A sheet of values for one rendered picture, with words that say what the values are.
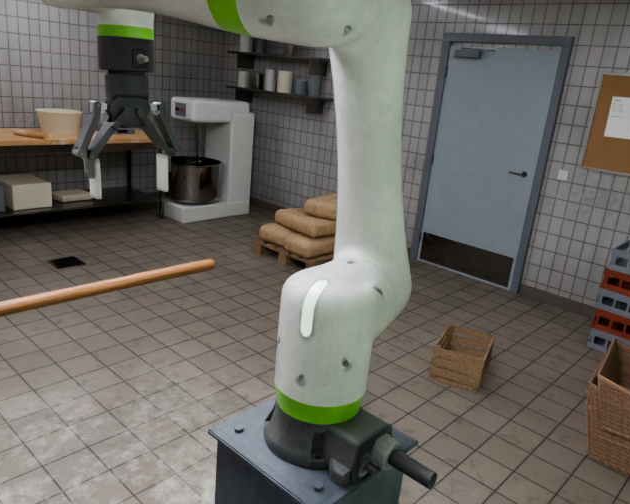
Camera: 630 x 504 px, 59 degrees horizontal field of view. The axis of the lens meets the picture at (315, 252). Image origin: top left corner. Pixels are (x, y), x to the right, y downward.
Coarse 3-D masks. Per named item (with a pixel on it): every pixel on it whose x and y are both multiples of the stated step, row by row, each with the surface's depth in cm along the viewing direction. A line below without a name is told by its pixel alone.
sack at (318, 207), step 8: (312, 200) 513; (320, 200) 514; (328, 200) 518; (304, 208) 517; (312, 208) 511; (320, 208) 507; (328, 208) 504; (336, 208) 502; (320, 216) 511; (328, 216) 505; (336, 216) 504
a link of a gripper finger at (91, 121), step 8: (88, 104) 95; (96, 104) 94; (88, 112) 95; (96, 112) 94; (88, 120) 95; (96, 120) 95; (88, 128) 94; (80, 136) 95; (88, 136) 94; (80, 144) 94; (88, 144) 95; (72, 152) 95; (80, 152) 94
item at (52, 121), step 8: (40, 112) 539; (48, 112) 535; (56, 112) 572; (64, 112) 574; (72, 112) 574; (80, 112) 559; (40, 120) 544; (48, 120) 540; (56, 120) 540; (64, 120) 543; (72, 120) 549; (48, 128) 544; (56, 128) 544; (64, 128) 546; (72, 128) 552
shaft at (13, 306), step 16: (144, 272) 136; (160, 272) 138; (176, 272) 141; (192, 272) 145; (80, 288) 123; (96, 288) 126; (112, 288) 129; (0, 304) 112; (16, 304) 113; (32, 304) 116; (48, 304) 118
